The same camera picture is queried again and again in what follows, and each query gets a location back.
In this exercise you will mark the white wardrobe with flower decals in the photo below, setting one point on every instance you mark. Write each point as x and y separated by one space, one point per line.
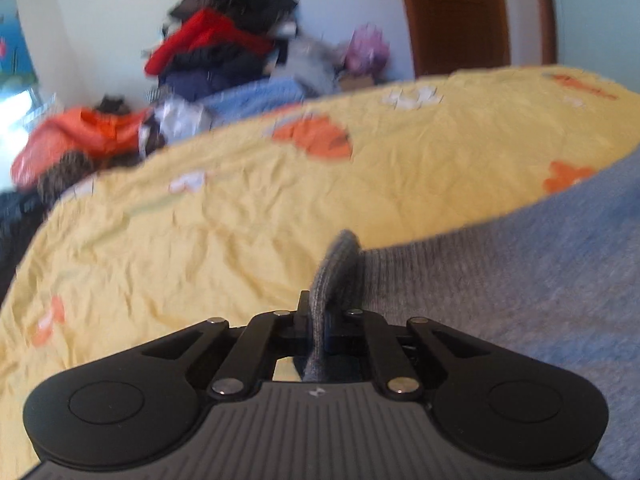
600 10

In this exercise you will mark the white crumpled plastic bag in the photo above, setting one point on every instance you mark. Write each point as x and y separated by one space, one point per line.
180 120

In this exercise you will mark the pink plastic bag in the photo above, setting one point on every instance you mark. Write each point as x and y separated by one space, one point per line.
367 50

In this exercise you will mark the red garment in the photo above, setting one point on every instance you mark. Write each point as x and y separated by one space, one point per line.
205 35

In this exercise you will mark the dark purple jacket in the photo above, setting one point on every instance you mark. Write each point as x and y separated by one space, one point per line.
210 80

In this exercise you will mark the dark patterned clothing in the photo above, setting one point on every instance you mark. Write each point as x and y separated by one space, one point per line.
20 235

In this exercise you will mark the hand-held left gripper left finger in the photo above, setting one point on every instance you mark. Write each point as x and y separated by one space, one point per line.
295 327

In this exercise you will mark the lotus wall poster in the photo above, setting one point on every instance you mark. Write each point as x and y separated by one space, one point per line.
12 35

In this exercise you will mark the grey cloth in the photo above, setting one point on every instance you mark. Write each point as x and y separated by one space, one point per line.
310 65

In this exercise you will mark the small black cloth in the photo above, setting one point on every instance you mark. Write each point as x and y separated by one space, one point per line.
112 105

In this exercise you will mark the brown wooden door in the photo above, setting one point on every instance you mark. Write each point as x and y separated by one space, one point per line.
455 15

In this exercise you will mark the leopard print cloth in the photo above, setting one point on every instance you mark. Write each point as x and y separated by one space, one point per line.
65 170

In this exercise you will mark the brown wooden door frame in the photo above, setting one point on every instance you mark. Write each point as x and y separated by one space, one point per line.
545 10

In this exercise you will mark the bright window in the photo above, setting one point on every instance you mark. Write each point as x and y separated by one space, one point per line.
20 105

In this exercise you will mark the orange plastic bag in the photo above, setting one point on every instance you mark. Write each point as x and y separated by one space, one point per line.
85 130

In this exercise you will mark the grey sweater with navy sleeves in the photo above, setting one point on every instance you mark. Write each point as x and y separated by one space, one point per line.
500 285

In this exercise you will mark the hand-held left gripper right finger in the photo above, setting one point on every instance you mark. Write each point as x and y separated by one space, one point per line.
340 332

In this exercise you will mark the black puffer jacket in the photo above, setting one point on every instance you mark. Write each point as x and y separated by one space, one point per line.
220 55

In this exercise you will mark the light blue blanket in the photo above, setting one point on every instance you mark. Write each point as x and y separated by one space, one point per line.
255 97

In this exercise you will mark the yellow carrot print quilt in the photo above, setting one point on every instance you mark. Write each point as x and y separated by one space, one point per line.
200 235

